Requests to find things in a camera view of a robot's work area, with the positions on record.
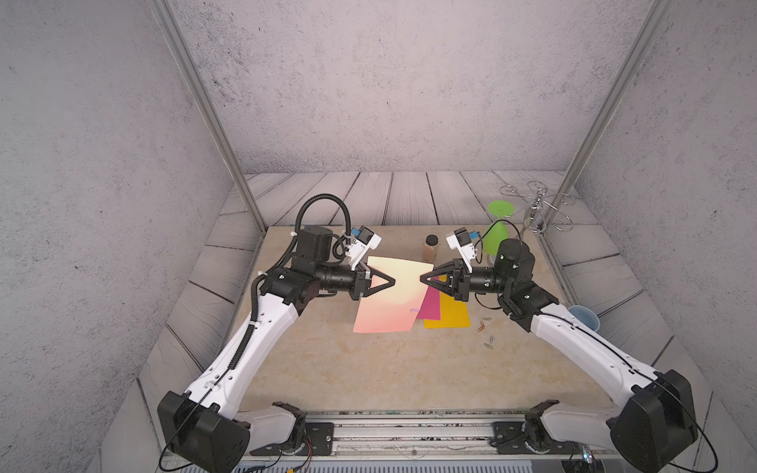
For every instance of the salmon pink paper sheet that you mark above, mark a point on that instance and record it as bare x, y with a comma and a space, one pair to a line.
389, 310

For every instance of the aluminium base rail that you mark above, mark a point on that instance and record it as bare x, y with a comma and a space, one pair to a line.
414, 440

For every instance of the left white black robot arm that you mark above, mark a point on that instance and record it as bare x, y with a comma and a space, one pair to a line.
324, 258

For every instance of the right aluminium frame post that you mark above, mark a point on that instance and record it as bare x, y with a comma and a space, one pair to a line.
650, 29

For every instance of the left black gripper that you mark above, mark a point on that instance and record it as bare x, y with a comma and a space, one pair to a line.
360, 287

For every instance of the left aluminium frame post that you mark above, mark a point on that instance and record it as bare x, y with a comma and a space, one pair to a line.
163, 14

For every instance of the light blue cup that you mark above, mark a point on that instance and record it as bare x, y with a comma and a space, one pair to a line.
588, 317

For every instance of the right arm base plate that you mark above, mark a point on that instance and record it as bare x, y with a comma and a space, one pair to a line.
511, 438

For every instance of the magenta paper sheet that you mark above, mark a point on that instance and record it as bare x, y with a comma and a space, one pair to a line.
431, 306

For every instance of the small black-capped bottle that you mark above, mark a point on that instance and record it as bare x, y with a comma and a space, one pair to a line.
430, 248

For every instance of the yellow paper sheet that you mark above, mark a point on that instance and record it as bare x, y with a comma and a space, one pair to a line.
452, 313

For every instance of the chrome glass holder stand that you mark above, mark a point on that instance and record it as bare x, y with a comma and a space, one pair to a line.
543, 208

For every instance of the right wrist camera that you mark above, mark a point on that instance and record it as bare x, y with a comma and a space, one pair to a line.
461, 241

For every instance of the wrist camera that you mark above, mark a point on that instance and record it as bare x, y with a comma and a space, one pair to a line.
461, 241
364, 239

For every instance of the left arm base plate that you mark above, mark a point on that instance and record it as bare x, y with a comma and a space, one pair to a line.
314, 438

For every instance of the aluminium frame post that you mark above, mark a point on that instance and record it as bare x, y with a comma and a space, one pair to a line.
163, 14
650, 29

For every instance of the green plastic wine glass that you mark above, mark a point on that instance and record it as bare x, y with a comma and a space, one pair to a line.
501, 210

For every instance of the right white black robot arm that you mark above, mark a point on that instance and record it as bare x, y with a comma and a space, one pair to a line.
653, 417

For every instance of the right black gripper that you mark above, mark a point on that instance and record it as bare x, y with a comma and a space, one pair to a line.
462, 283

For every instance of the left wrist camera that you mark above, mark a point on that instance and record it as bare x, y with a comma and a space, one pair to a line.
364, 239

